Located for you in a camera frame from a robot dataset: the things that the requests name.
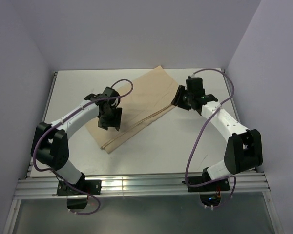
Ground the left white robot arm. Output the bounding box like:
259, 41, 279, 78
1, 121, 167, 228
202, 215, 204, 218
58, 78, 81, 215
31, 87, 122, 195

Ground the beige cloth wrap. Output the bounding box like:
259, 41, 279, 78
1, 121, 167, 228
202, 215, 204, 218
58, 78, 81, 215
85, 66, 178, 153

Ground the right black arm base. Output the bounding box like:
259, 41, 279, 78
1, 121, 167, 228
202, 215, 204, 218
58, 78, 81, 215
187, 176, 230, 193

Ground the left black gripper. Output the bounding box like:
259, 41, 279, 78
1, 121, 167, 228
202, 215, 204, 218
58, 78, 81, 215
98, 106, 122, 131

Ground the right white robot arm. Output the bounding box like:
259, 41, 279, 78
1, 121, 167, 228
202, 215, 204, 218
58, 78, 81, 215
171, 77, 263, 190

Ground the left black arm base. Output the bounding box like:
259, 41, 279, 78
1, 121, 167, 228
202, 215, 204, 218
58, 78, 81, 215
56, 179, 102, 212

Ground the aluminium mounting rail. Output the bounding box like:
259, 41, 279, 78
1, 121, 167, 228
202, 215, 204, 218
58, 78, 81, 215
13, 171, 270, 200

